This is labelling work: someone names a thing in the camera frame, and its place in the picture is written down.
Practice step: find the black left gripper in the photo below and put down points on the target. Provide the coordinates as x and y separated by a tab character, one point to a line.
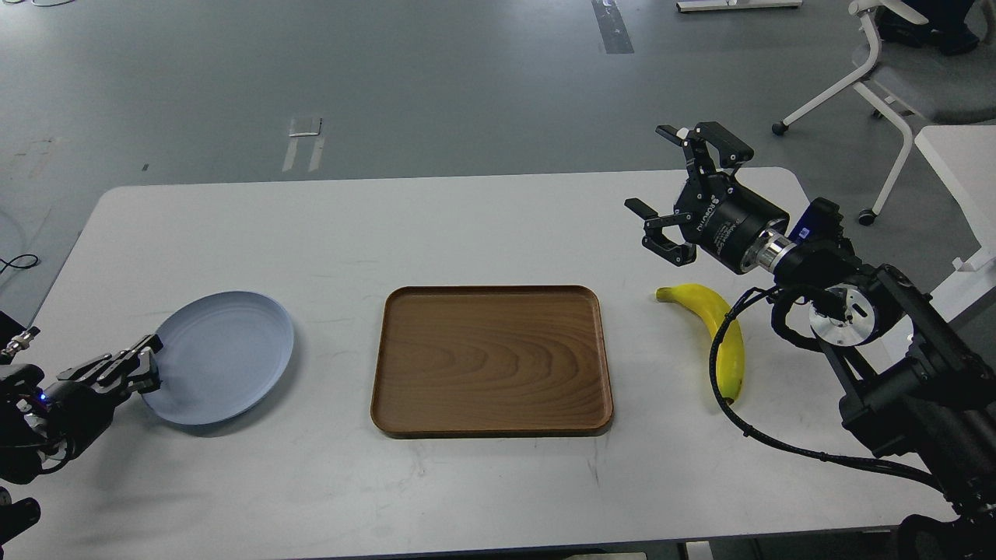
72	414

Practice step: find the white floor rail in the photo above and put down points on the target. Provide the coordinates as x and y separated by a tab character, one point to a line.
687	7

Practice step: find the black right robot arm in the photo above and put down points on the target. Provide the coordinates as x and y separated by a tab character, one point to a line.
915	395

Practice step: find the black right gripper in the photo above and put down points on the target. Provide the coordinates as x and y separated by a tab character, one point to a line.
722	217

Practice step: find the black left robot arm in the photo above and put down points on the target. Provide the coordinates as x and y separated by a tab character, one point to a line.
20	443

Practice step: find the brown wooden tray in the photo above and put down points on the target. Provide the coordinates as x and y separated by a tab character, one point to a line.
492	361

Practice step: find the white office chair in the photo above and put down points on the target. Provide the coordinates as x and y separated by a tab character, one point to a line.
902	81

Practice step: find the light blue plate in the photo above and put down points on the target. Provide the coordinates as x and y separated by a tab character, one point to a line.
221	355

